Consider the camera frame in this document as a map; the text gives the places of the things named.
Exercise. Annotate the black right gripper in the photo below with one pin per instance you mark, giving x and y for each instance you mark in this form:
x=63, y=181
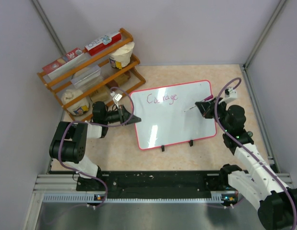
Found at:
x=206, y=108

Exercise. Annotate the silver foil box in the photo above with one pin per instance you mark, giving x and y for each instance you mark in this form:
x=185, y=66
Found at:
x=85, y=75

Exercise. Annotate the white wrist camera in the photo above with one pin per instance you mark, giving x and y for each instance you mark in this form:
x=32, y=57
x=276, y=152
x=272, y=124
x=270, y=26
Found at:
x=116, y=97
x=230, y=95

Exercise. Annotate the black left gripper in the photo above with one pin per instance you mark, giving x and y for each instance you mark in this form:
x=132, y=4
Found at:
x=123, y=114

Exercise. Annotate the red grey wrap box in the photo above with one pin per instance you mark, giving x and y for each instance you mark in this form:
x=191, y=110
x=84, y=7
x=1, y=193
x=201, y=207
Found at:
x=65, y=63

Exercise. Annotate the magenta-capped whiteboard marker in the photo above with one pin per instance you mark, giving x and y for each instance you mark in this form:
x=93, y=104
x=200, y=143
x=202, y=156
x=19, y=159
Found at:
x=203, y=100

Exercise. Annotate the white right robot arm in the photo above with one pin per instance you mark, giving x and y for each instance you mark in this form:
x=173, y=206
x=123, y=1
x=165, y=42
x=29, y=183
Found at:
x=274, y=201

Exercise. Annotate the dark brown small box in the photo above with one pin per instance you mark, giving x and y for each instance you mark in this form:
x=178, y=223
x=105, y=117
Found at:
x=119, y=80

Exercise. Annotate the brown cardboard box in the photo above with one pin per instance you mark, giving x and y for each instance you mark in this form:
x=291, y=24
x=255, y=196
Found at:
x=100, y=94

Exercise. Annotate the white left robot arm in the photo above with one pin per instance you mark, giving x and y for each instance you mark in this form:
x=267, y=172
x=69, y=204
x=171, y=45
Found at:
x=69, y=141

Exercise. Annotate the red white foil box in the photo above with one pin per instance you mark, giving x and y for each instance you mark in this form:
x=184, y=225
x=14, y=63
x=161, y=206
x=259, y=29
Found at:
x=102, y=43

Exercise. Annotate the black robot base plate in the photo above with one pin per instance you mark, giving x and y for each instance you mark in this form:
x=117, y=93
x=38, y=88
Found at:
x=163, y=184

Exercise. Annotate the grey slotted cable duct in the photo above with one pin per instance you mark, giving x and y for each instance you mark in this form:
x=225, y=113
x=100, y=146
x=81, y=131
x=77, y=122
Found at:
x=213, y=198

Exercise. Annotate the pink-framed whiteboard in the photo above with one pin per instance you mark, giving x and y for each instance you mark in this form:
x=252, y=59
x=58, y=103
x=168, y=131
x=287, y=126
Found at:
x=168, y=115

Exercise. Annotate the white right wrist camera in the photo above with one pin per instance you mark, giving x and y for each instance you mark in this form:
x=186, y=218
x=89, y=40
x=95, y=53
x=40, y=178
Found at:
x=230, y=95

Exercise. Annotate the orange wooden shelf rack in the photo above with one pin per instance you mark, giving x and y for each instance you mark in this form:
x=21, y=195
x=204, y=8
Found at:
x=76, y=102

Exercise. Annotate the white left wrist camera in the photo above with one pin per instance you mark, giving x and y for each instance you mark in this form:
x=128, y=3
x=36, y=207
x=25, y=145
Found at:
x=116, y=97

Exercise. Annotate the white bag upper shelf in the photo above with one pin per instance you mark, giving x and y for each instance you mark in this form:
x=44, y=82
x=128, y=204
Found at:
x=122, y=56

